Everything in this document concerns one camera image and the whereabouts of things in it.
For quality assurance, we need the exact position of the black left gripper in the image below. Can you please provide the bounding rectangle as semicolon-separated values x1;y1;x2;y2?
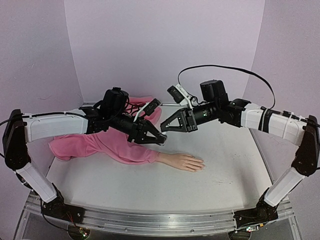
110;110;166;144

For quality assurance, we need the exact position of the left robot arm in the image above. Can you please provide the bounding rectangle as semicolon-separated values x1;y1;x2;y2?
2;87;171;219

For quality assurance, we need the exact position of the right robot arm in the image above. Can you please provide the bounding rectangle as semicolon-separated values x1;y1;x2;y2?
160;80;320;207

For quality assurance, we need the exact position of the pink sweatshirt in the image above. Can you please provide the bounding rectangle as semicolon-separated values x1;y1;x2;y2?
48;94;163;166

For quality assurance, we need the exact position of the mannequin hand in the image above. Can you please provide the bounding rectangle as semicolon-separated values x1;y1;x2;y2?
155;152;205;173

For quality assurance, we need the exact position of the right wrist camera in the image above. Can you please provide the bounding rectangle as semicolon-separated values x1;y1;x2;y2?
167;83;194;109

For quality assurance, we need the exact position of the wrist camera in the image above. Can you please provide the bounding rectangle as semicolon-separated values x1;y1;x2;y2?
133;98;162;122
167;83;194;109

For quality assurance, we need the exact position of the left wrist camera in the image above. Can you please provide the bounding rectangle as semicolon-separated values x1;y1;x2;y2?
133;98;162;122

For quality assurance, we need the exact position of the aluminium table edge rail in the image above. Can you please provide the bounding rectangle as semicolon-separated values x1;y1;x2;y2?
82;102;181;107

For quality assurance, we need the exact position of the black right camera cable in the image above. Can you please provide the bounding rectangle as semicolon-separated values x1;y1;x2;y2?
177;64;276;109

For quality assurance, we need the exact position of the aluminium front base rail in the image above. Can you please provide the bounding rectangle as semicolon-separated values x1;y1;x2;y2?
24;193;301;240

